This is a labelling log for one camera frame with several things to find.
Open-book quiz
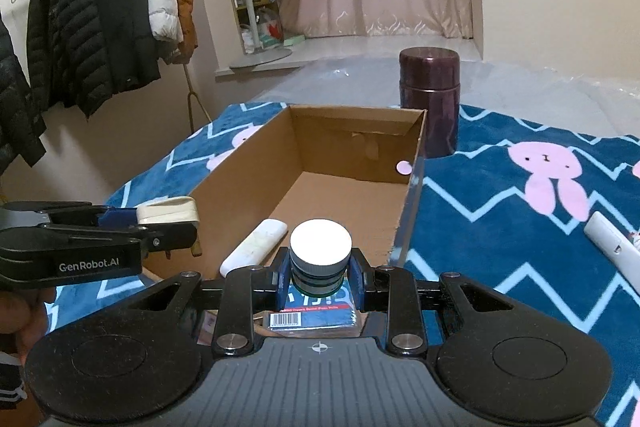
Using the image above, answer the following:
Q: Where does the beige small case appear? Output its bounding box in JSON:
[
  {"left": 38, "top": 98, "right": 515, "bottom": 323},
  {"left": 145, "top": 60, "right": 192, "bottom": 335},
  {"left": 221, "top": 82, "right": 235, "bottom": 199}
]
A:
[{"left": 135, "top": 196, "right": 202, "bottom": 229}]

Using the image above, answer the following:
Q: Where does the gold clothes rack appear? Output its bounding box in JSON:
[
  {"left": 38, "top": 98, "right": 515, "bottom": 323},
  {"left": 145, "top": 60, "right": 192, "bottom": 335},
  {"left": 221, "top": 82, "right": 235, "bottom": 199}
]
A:
[{"left": 0, "top": 0, "right": 213, "bottom": 134}]

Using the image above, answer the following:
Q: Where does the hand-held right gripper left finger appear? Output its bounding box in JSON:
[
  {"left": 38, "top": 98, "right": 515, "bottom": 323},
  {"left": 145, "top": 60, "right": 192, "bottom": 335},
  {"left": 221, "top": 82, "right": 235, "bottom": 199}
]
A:
[{"left": 127, "top": 251, "right": 293, "bottom": 356}]

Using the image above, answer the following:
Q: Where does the brown cardboard box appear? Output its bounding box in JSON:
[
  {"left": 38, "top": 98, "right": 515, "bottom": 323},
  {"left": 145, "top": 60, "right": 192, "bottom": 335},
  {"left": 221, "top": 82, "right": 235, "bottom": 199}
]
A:
[{"left": 141, "top": 104, "right": 429, "bottom": 339}]

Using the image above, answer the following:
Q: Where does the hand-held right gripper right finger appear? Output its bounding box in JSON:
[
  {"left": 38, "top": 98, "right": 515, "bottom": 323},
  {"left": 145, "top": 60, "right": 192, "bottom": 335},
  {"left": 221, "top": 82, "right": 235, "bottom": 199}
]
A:
[{"left": 348, "top": 248, "right": 526, "bottom": 355}]

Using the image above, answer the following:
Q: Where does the white lid round jar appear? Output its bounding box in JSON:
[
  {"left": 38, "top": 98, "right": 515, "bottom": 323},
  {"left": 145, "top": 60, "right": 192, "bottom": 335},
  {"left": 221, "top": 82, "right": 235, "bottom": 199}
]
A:
[{"left": 288, "top": 218, "right": 353, "bottom": 299}]

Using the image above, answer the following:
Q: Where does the maroon insulated jar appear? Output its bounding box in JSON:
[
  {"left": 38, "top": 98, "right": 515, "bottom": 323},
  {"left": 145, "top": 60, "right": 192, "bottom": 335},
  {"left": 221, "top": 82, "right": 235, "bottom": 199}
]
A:
[{"left": 398, "top": 46, "right": 461, "bottom": 159}]

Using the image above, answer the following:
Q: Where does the blue rabbit print blanket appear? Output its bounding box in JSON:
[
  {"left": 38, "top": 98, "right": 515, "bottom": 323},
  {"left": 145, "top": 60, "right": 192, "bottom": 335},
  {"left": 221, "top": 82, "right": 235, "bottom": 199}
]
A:
[{"left": 44, "top": 102, "right": 640, "bottom": 427}]

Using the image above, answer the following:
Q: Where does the orange brown jacket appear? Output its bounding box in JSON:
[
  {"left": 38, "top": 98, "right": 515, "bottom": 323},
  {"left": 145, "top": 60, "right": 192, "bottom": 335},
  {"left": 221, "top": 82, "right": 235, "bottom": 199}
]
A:
[{"left": 150, "top": 0, "right": 199, "bottom": 66}]

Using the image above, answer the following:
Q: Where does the person's left hand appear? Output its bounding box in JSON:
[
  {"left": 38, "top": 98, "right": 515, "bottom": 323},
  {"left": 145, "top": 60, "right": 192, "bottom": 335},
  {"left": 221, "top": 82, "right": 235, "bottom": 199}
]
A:
[{"left": 0, "top": 291, "right": 49, "bottom": 366}]

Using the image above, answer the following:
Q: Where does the white remote control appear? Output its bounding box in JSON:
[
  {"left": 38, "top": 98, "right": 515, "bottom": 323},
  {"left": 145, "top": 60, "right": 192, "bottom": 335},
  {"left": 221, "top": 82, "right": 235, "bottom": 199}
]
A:
[{"left": 583, "top": 210, "right": 640, "bottom": 295}]

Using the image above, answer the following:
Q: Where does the white plastic tube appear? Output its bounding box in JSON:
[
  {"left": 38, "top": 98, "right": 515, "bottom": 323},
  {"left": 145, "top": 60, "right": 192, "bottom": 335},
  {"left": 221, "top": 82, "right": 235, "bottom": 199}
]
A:
[{"left": 219, "top": 218, "right": 289, "bottom": 279}]

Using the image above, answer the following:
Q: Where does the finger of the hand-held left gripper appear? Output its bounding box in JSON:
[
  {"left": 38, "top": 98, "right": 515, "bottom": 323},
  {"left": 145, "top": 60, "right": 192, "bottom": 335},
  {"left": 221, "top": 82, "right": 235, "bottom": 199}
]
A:
[
  {"left": 1, "top": 201, "right": 140, "bottom": 229},
  {"left": 42, "top": 221, "right": 199, "bottom": 255}
]

